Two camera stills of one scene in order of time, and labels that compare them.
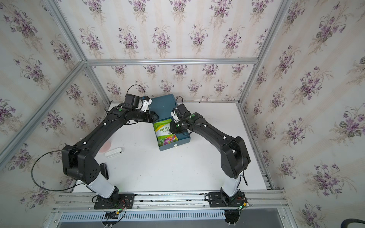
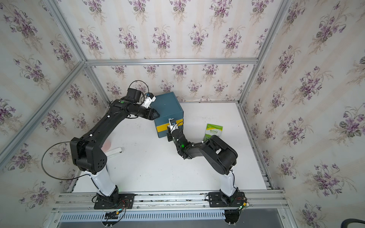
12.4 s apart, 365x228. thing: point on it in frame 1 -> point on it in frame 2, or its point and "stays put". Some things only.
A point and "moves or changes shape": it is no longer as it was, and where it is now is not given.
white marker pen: [113, 152] stays put
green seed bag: [164, 136] moves or changes shape
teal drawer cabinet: [163, 105] stays put
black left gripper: [149, 118] stays put
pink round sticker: [106, 147] stays put
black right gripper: [172, 130] -> [168, 134]
